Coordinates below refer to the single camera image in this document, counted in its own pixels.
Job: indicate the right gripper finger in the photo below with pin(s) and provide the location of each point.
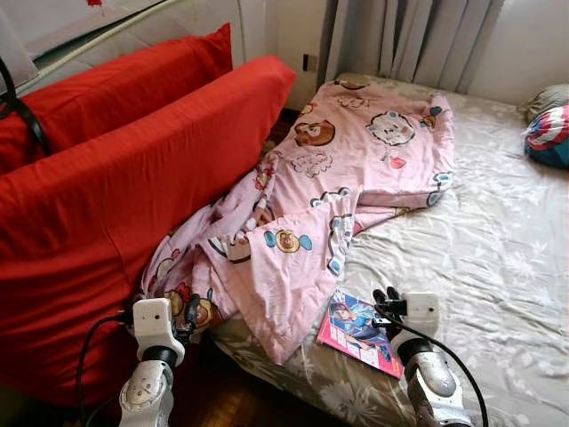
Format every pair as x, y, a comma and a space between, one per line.
394, 294
380, 297

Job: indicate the colourful comic book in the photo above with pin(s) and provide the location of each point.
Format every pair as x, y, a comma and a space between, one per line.
351, 334

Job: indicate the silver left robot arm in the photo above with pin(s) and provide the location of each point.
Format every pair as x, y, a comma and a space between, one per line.
147, 391

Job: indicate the bed with beige floral sheet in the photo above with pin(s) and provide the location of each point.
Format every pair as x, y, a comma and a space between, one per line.
480, 249

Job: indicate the pink cartoon print blanket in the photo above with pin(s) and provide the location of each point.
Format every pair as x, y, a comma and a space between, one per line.
338, 178

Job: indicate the red fabric sofa cushion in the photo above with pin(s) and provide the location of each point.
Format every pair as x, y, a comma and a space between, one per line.
133, 80
98, 222

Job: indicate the Captain America print pillow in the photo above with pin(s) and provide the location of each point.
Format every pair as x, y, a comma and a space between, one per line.
549, 138

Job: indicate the beige floral pillow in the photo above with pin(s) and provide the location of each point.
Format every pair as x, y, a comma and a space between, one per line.
547, 96

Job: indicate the grey curtain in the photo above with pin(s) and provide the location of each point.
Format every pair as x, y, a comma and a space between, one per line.
409, 40

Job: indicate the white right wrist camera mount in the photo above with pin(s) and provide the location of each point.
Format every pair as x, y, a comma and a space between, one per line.
422, 311

